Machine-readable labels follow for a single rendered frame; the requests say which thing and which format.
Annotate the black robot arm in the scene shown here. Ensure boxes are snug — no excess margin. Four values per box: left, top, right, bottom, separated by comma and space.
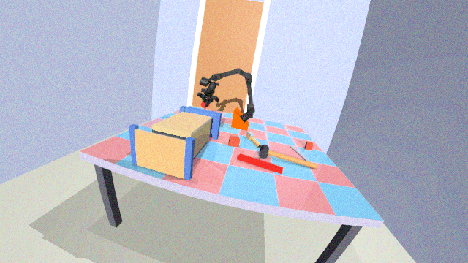
200, 68, 255, 123

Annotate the black-headed mallet with wooden handle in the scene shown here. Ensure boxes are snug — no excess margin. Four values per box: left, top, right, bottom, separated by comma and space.
259, 145, 317, 169

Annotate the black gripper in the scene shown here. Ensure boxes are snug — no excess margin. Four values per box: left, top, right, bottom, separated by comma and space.
197, 87, 219, 107

